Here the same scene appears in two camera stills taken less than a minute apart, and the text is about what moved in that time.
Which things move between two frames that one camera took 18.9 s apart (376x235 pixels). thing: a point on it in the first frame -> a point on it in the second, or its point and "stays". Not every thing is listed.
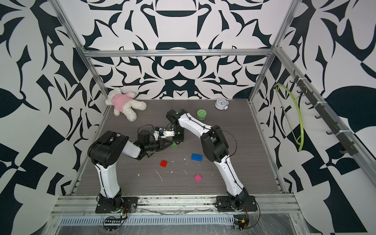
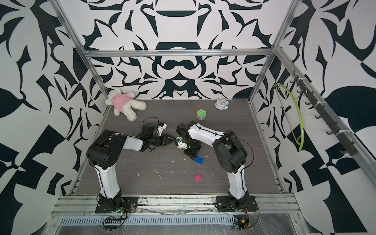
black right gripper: (177, 138) -> (191, 154)
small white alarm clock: (222, 104) stays
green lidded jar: (201, 114) stays
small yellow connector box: (244, 224) stays
